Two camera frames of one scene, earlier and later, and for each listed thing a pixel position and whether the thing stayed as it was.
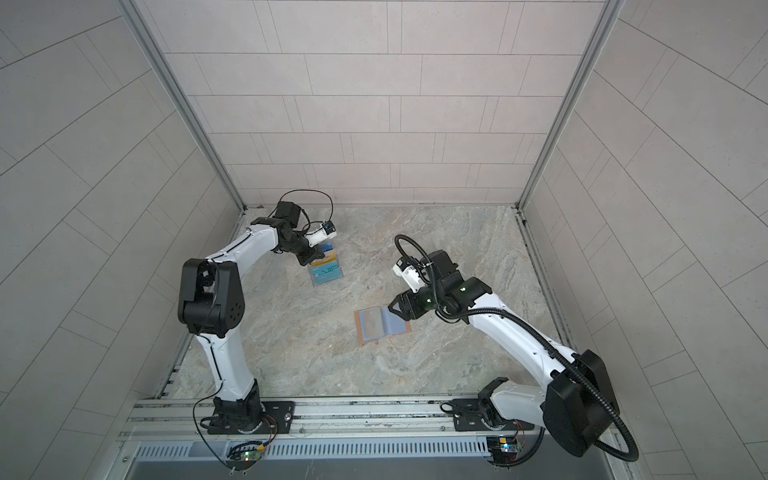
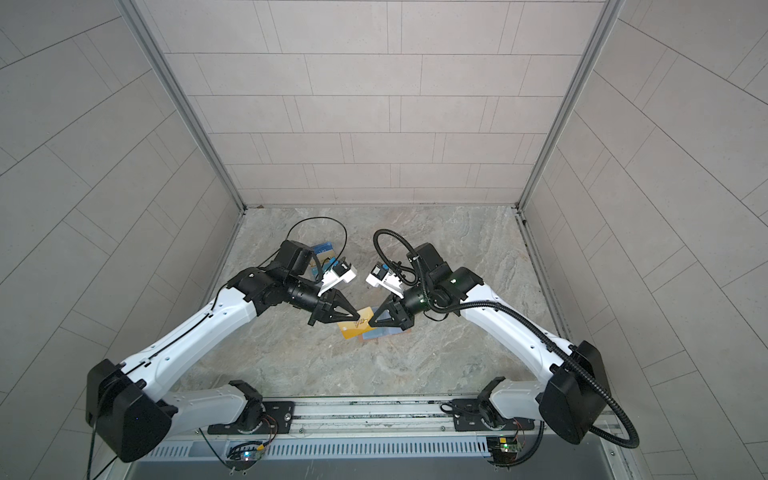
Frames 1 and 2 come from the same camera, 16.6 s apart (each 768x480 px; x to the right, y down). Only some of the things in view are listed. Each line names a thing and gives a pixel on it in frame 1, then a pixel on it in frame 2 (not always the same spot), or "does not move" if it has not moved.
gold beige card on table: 329,255 does not move
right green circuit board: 503,448 does not move
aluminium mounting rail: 165,419 does not move
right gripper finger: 397,307 → 379,313
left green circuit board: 244,454 does not move
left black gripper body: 304,252 → 305,301
